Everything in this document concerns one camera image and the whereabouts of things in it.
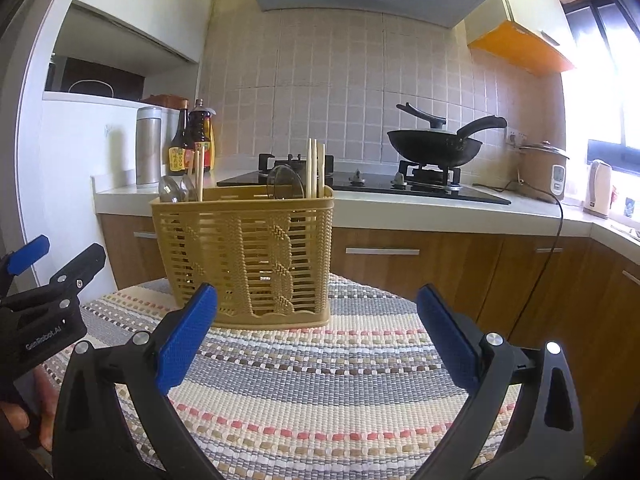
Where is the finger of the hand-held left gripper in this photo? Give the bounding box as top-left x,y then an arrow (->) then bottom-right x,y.
0,242 -> 107,314
0,234 -> 52,295

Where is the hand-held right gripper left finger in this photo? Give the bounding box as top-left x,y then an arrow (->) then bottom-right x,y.
51,282 -> 226,480

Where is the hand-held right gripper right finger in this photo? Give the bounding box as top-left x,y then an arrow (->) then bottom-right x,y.
415,283 -> 586,480

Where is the yellow plastic utensil basket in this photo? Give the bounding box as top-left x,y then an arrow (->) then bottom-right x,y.
150,185 -> 335,330

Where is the person's left hand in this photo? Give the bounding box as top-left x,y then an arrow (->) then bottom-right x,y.
5,367 -> 58,456

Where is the striped woven mat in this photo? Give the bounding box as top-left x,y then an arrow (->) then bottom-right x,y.
42,275 -> 531,480

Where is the steel thermos bottle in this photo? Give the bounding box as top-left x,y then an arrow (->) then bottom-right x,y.
135,106 -> 163,188

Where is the dark sauce bottle yellow label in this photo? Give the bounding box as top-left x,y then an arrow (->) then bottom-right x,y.
167,100 -> 193,177

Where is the black gas stove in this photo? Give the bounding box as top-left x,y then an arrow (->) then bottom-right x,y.
216,152 -> 512,206

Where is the dark sauce bottle red label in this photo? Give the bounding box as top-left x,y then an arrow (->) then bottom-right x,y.
187,99 -> 217,171

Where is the dark bag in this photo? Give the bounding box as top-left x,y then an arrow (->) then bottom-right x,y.
47,57 -> 147,103

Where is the beige rice cooker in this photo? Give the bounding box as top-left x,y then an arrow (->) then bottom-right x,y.
517,141 -> 571,204

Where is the black wok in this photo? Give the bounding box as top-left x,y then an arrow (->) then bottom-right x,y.
386,115 -> 508,167

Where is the white electric kettle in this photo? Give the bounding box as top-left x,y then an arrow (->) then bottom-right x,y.
582,159 -> 613,220

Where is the dark framed window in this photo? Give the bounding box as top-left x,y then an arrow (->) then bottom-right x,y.
562,0 -> 640,181

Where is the black power cable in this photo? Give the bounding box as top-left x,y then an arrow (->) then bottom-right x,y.
472,180 -> 565,341

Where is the pan lid with black handle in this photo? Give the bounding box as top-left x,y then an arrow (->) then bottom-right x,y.
396,102 -> 447,133

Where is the orange wall cabinet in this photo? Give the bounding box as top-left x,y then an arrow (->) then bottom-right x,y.
465,0 -> 578,78

